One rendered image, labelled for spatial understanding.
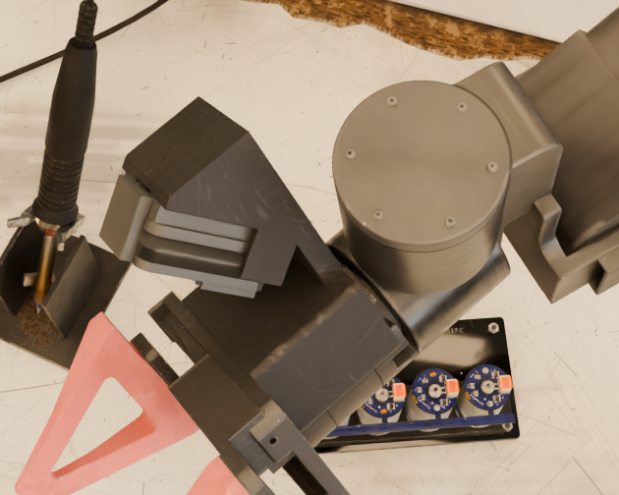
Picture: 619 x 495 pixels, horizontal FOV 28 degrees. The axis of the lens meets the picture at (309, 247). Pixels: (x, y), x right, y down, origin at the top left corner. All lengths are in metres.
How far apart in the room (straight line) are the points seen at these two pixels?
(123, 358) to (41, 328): 0.24
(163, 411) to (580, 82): 0.22
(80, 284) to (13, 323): 0.05
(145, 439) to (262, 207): 0.15
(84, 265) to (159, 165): 0.29
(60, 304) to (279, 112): 0.19
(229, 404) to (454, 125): 0.12
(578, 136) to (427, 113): 0.09
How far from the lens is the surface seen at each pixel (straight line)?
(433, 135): 0.40
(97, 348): 0.50
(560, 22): 0.83
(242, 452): 0.42
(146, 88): 0.80
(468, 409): 0.67
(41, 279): 0.71
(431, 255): 0.40
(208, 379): 0.44
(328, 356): 0.44
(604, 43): 0.48
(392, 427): 0.65
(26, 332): 0.74
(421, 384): 0.66
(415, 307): 0.46
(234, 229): 0.42
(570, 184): 0.48
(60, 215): 0.67
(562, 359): 0.74
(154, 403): 0.52
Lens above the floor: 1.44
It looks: 69 degrees down
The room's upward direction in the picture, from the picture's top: 2 degrees clockwise
